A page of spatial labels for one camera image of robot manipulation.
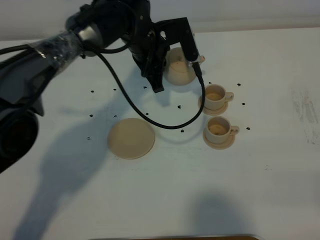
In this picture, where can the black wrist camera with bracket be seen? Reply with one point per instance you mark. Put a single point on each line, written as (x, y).
(173, 31)

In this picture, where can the beige far teacup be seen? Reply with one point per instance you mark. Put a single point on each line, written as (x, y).
(217, 92)

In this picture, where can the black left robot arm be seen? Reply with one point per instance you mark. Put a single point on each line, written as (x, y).
(25, 75)

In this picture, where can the beige teapot saucer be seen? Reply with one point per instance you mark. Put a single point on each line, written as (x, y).
(131, 138)

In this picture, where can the beige teacup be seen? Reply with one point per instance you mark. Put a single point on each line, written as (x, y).
(217, 92)
(218, 130)

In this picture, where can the beige near saucer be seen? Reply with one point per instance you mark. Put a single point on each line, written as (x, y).
(220, 146)

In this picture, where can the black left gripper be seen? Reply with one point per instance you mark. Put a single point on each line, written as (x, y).
(148, 53)

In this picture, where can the beige teapot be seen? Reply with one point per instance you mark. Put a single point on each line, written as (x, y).
(178, 71)

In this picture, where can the beige far saucer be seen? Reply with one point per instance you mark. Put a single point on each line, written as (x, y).
(214, 107)

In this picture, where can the beige near teacup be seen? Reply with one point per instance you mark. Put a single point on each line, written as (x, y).
(218, 130)

